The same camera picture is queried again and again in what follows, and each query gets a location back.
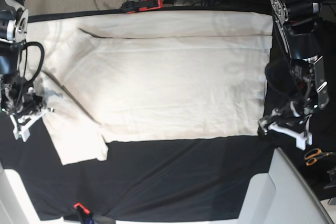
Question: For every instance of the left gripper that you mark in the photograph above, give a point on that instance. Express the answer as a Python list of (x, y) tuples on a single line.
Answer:
[(290, 121)]

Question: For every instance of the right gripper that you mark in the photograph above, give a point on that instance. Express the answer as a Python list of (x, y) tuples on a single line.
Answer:
[(28, 109)]

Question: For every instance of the white T-shirt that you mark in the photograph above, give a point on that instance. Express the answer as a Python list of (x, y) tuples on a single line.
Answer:
[(152, 76)]

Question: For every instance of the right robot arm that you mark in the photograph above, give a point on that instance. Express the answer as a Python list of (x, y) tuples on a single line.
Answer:
[(14, 49)]

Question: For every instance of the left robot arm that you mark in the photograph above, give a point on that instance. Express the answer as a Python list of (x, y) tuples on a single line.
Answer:
[(297, 26)]

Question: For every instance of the black table cloth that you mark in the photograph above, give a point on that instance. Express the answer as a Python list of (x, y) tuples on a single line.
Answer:
[(157, 181)]

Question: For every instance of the black object right edge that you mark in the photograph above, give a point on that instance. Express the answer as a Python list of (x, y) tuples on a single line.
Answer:
[(332, 175)]

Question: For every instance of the orange black clamp bottom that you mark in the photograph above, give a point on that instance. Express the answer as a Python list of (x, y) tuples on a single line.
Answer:
[(83, 214)]

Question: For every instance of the orange black clamp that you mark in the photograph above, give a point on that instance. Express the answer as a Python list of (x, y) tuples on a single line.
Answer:
[(141, 6), (83, 214)]

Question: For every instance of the orange black clamp top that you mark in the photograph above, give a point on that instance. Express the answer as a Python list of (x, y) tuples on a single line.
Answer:
[(141, 6)]

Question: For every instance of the orange handled scissors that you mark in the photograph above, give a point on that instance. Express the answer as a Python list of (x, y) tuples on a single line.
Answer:
[(312, 156)]

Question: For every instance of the white table frame right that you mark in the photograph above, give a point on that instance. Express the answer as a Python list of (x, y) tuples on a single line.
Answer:
[(281, 196)]

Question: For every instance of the white table frame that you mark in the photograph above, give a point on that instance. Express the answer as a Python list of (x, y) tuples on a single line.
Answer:
[(16, 205), (281, 196)]

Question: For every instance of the white table frame left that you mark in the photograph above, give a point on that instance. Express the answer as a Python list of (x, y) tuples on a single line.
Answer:
[(16, 205)]

